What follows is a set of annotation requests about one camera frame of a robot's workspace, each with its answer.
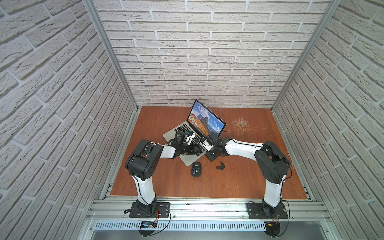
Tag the silver laptop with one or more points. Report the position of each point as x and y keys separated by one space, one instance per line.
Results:
x=201 y=121

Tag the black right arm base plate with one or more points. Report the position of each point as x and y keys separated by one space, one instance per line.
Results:
x=264 y=211

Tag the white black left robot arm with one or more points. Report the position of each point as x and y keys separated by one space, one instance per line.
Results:
x=143 y=162

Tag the aluminium corner post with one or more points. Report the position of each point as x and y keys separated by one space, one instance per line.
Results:
x=94 y=15
x=323 y=23

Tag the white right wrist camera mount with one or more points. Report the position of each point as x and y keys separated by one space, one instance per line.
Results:
x=205 y=143

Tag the black round connector box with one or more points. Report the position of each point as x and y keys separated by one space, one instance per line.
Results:
x=273 y=229

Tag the black mouse battery cover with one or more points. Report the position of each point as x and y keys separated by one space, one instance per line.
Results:
x=221 y=166

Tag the small green circuit board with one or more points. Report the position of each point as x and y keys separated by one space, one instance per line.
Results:
x=148 y=225

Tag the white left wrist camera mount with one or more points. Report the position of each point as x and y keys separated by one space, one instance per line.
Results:
x=188 y=139

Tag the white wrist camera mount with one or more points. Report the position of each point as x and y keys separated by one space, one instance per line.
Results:
x=205 y=143
x=188 y=139

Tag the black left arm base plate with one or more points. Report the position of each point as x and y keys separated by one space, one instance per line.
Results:
x=160 y=210

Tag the white perforated vent strip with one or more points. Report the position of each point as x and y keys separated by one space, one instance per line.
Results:
x=215 y=226

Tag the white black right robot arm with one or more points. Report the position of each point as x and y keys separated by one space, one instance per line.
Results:
x=274 y=165

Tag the aluminium corner post left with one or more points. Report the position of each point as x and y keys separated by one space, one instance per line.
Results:
x=94 y=15

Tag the aluminium corner post right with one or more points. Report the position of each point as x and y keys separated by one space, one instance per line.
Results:
x=323 y=23

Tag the black wireless mouse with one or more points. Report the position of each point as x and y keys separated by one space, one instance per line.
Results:
x=196 y=169

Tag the aluminium front rail frame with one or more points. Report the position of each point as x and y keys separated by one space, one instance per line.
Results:
x=210 y=209

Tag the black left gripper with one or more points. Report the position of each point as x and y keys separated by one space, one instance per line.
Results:
x=193 y=149

